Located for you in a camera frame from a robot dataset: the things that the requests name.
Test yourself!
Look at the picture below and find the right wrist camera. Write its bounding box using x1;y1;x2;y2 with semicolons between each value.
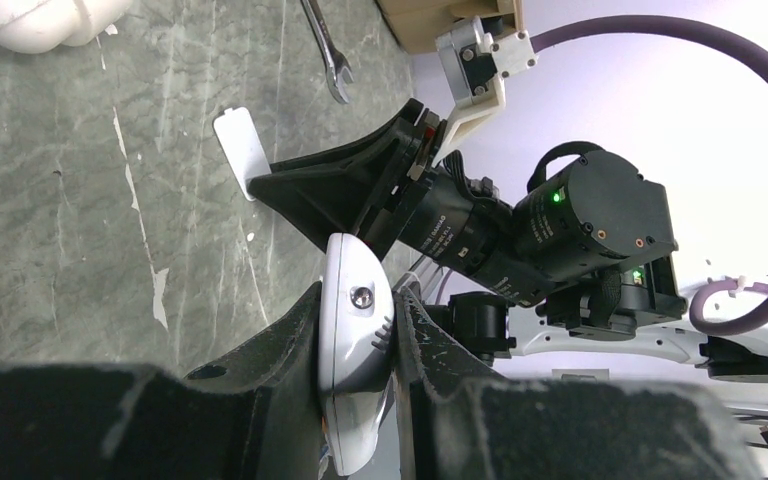
434;17;537;163

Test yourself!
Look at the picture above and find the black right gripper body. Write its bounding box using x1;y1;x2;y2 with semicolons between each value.
357;98;447;260

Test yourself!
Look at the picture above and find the silver open-end wrench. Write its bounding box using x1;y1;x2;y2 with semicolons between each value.
301;0;354;105

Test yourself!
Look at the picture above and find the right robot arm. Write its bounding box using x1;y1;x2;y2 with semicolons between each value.
245;101;688;388

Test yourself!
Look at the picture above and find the white battery cover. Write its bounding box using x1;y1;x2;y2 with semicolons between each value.
213;107;271;202

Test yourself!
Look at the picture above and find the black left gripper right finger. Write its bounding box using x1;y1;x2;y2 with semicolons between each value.
394;288;763;479

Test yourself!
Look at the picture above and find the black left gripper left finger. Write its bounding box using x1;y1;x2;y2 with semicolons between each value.
0;283;323;479

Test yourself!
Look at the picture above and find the tan plastic toolbox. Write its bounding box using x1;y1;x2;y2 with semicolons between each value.
377;0;525;55

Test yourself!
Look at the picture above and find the white plastic pipe elbow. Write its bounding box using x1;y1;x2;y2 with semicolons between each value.
0;0;133;54

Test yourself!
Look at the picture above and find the white remote control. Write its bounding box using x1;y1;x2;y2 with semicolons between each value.
317;233;395;476

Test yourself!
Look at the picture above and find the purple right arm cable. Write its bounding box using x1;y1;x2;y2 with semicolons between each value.
529;14;768;338

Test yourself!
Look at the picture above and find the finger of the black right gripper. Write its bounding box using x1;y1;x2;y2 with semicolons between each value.
254;178;384;251
246;115;421;202

